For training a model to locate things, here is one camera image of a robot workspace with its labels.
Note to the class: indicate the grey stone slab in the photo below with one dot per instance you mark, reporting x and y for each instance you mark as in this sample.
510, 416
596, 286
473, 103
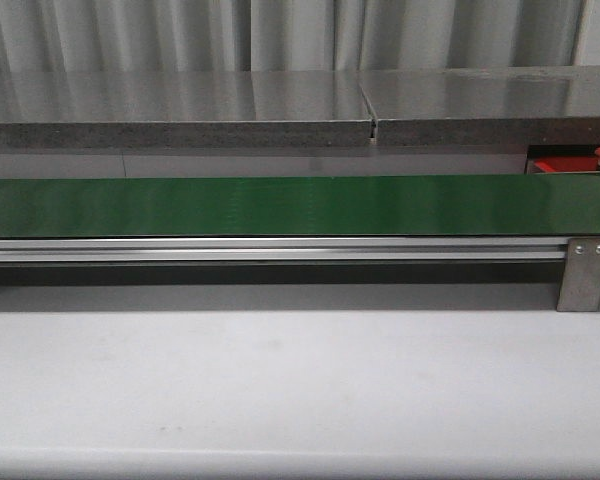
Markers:
556, 105
181, 110

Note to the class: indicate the left grey stone slab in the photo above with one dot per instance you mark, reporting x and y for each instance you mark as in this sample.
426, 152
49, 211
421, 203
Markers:
181, 110

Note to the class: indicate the aluminium conveyor side rail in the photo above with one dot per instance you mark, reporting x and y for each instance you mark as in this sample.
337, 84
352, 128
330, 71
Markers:
270, 249

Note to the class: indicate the steel conveyor support bracket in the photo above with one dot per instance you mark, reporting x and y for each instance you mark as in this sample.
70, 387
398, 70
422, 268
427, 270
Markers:
580, 286

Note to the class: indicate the grey pleated curtain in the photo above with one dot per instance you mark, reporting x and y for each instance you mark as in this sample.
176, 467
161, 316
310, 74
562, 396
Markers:
81, 36

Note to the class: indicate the red plastic bin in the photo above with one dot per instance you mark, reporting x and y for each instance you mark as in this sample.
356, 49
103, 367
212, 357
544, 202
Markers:
562, 164

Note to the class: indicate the right grey stone slab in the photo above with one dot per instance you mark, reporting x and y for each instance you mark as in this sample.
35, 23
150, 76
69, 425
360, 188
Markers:
556, 105

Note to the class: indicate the green conveyor belt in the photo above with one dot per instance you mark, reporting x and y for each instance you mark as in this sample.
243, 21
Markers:
437, 205

